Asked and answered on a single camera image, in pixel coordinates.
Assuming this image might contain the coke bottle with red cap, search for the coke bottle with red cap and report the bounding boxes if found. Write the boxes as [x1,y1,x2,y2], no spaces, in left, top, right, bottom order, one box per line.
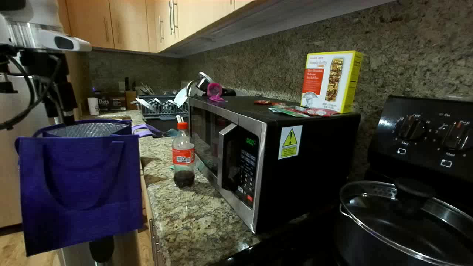
[172,122,195,188]

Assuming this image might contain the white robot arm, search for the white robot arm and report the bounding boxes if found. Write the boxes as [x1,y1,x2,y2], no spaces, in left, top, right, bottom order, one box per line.
[0,0,92,132]

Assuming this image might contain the blue insulated bag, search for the blue insulated bag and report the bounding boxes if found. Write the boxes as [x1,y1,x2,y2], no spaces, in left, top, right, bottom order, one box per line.
[15,119,142,256]

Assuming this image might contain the pink cup on microwave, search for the pink cup on microwave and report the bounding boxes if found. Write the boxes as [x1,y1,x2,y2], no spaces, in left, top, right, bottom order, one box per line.
[207,82,224,104]

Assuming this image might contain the black steel microwave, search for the black steel microwave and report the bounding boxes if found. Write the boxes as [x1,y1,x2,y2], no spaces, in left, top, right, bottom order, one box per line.
[190,96,361,234]

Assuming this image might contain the flat packets on microwave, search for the flat packets on microwave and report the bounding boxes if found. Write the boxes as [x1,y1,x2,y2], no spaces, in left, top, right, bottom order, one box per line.
[253,99,339,119]

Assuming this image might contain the dish rack with utensils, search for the dish rack with utensils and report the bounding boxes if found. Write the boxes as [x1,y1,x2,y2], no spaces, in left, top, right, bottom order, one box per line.
[136,95,190,120]

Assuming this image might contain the yellow snack box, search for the yellow snack box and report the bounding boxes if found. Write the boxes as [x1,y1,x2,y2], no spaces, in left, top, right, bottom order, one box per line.
[300,51,364,114]

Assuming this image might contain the wooden upper cabinets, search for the wooden upper cabinets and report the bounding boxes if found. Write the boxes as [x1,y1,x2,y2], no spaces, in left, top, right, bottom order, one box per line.
[58,0,394,58]

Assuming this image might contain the steel pot with glass lid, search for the steel pot with glass lid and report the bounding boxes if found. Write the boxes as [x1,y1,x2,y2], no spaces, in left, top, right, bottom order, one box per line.
[336,181,473,266]

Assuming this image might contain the black stove control panel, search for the black stove control panel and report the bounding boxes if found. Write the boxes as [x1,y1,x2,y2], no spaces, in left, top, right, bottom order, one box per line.
[368,96,473,182]

